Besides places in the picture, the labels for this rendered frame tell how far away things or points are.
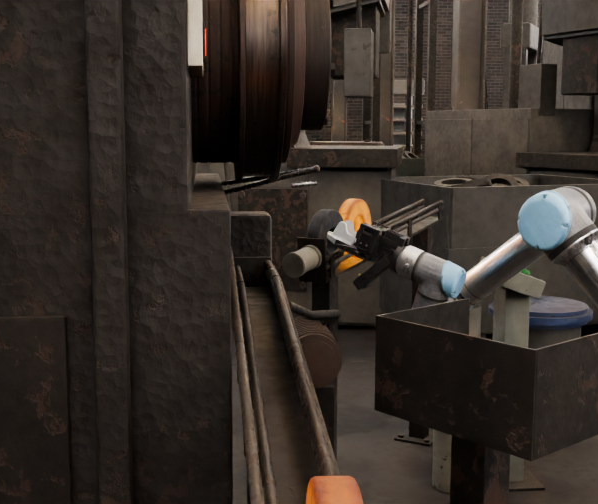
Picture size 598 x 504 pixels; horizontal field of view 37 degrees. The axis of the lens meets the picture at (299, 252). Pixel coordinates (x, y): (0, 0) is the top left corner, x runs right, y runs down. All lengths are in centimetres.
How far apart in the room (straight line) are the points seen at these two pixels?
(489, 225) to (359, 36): 102
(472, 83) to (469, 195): 688
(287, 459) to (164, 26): 57
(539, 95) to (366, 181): 159
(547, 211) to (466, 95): 873
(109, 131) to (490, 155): 474
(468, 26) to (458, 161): 473
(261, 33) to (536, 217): 74
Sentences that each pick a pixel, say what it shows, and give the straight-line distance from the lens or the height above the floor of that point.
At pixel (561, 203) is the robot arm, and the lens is 190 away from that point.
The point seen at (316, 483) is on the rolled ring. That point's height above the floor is 73.
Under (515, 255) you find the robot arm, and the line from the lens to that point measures 213.
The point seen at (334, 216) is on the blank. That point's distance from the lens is 222.
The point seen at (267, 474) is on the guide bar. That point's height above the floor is 62.
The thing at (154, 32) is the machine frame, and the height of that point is 110.
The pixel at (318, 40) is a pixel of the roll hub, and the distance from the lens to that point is 157.
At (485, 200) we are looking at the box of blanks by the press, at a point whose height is 68.
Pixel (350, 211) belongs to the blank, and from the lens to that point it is 230.
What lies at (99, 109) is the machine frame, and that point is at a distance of 119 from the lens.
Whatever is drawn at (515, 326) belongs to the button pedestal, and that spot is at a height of 45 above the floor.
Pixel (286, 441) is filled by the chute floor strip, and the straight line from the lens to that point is 114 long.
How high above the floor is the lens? 98
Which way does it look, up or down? 8 degrees down
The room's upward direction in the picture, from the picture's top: straight up
